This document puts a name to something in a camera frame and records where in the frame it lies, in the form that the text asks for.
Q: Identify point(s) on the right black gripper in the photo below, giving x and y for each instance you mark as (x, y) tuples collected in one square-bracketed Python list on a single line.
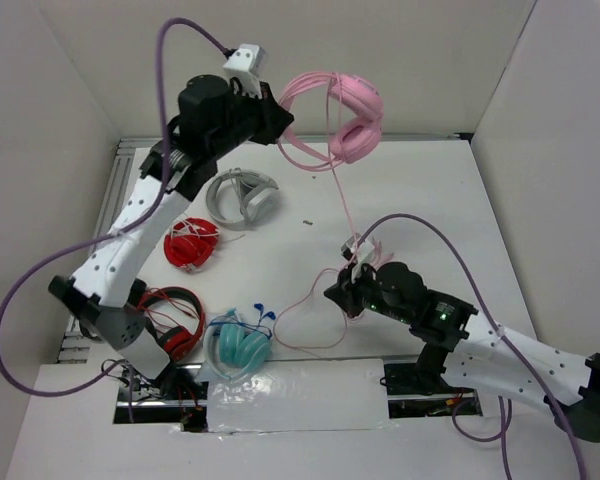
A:
[(344, 293)]

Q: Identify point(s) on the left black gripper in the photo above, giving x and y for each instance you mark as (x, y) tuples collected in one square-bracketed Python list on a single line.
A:
[(273, 118)]

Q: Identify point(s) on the pink headphones with cable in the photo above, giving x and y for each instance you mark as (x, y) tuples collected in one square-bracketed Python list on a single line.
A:
[(354, 111)]

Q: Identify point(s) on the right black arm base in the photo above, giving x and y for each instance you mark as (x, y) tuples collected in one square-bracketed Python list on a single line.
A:
[(416, 389)]

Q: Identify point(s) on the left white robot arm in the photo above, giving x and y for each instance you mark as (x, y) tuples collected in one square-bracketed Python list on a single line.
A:
[(97, 293)]

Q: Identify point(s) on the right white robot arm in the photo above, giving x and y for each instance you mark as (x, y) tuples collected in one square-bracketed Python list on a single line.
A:
[(462, 349)]

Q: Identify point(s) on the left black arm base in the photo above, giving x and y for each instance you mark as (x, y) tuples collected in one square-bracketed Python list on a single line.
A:
[(181, 403)]

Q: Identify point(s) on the grey white headphones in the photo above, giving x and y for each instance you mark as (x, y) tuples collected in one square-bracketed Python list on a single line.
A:
[(255, 193)]

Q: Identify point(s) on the teal white headphones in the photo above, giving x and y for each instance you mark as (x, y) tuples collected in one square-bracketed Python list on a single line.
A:
[(234, 348)]

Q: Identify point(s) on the red folded headphones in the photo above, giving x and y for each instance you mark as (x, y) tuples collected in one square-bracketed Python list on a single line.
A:
[(190, 242)]

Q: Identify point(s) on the red black headphones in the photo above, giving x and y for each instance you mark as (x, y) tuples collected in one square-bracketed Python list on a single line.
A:
[(175, 338)]

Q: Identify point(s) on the blue earbuds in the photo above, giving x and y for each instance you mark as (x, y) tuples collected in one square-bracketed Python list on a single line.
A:
[(263, 313)]

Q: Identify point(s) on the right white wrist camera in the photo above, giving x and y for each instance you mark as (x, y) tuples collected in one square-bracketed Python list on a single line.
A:
[(357, 252)]

